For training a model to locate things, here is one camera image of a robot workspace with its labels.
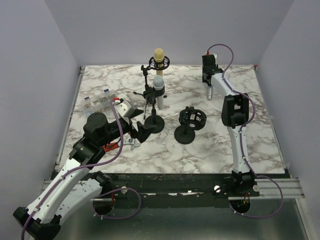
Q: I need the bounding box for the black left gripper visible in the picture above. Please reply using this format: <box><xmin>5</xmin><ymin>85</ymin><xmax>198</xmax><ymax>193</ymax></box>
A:
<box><xmin>99</xmin><ymin>109</ymin><xmax>157</xmax><ymax>147</ymax></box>

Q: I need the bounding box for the black round-base clip stand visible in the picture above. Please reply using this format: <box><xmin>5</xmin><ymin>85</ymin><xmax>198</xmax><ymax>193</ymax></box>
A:
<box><xmin>143</xmin><ymin>84</ymin><xmax>165</xmax><ymax>134</ymax></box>

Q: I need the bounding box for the white microphone silver mesh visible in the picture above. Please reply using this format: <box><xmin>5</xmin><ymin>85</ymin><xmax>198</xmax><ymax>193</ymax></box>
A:
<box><xmin>152</xmin><ymin>75</ymin><xmax>165</xmax><ymax>110</ymax></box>

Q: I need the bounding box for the silver grey microphone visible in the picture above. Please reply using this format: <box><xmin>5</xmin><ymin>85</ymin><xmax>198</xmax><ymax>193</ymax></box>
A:
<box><xmin>207</xmin><ymin>85</ymin><xmax>213</xmax><ymax>101</ymax></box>

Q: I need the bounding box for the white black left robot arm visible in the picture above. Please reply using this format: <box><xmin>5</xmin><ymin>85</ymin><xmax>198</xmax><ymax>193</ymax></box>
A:
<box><xmin>13</xmin><ymin>109</ymin><xmax>156</xmax><ymax>240</ymax></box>

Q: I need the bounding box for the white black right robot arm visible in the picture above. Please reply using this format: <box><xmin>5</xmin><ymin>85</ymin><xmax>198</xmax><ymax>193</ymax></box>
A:
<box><xmin>202</xmin><ymin>53</ymin><xmax>255</xmax><ymax>196</ymax></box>

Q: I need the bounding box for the beige microphone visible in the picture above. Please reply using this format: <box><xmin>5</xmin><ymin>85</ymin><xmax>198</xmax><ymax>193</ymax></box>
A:
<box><xmin>153</xmin><ymin>48</ymin><xmax>165</xmax><ymax>68</ymax></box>

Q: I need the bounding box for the clear plastic screw box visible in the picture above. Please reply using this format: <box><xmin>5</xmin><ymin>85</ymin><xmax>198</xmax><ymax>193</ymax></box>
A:
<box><xmin>80</xmin><ymin>88</ymin><xmax>117</xmax><ymax>118</ymax></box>

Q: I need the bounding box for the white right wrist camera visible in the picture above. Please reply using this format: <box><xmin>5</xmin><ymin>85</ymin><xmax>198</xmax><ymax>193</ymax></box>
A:
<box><xmin>205</xmin><ymin>52</ymin><xmax>218</xmax><ymax>66</ymax></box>

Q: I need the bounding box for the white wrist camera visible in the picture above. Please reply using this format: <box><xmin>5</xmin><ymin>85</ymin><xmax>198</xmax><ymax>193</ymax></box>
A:
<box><xmin>205</xmin><ymin>52</ymin><xmax>218</xmax><ymax>66</ymax></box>
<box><xmin>115</xmin><ymin>100</ymin><xmax>136</xmax><ymax>119</ymax></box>

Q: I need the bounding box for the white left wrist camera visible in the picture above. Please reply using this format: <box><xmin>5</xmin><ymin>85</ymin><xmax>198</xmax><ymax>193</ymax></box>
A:
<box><xmin>115</xmin><ymin>100</ymin><xmax>136</xmax><ymax>119</ymax></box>

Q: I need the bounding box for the orange handled adjustable wrench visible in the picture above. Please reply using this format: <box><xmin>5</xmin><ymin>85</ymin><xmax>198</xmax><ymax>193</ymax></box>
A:
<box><xmin>103</xmin><ymin>138</ymin><xmax>141</xmax><ymax>152</ymax></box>

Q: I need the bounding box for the black tripod shock mount stand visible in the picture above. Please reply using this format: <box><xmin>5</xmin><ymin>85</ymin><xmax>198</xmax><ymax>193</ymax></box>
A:
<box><xmin>132</xmin><ymin>55</ymin><xmax>171</xmax><ymax>120</ymax></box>

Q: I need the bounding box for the black shock mount round stand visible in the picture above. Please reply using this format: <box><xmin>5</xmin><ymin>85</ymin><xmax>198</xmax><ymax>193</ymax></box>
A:
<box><xmin>174</xmin><ymin>106</ymin><xmax>207</xmax><ymax>145</ymax></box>

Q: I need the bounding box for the black front mounting rail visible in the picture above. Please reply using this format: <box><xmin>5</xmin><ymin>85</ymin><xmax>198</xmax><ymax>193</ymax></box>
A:
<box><xmin>51</xmin><ymin>171</ymin><xmax>292</xmax><ymax>210</ymax></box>

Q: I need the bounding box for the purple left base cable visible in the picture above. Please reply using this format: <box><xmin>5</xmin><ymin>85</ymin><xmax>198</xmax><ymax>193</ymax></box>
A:
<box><xmin>92</xmin><ymin>187</ymin><xmax>142</xmax><ymax>221</ymax></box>

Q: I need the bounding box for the aluminium extrusion rail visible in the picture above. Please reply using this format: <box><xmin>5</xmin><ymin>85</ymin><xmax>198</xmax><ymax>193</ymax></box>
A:
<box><xmin>223</xmin><ymin>178</ymin><xmax>305</xmax><ymax>201</ymax></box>

